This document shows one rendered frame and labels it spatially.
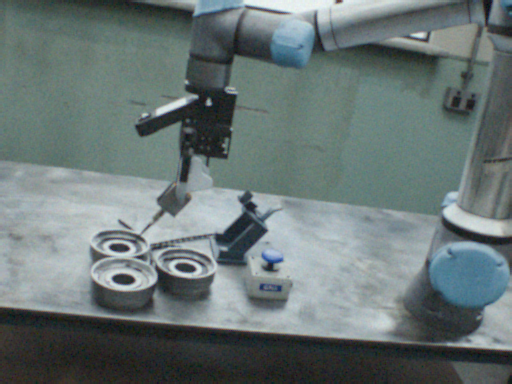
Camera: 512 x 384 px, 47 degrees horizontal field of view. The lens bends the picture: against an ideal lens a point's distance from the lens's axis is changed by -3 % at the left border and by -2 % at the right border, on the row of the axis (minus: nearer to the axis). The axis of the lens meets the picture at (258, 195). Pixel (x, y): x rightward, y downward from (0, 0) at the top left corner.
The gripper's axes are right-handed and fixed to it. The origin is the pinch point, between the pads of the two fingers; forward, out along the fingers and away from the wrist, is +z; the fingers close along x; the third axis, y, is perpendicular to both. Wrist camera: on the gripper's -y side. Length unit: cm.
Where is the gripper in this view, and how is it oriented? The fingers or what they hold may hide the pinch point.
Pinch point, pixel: (177, 194)
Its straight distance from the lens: 107.3
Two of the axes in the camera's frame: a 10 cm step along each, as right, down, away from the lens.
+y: 9.7, 1.0, 2.2
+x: -1.7, -3.9, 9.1
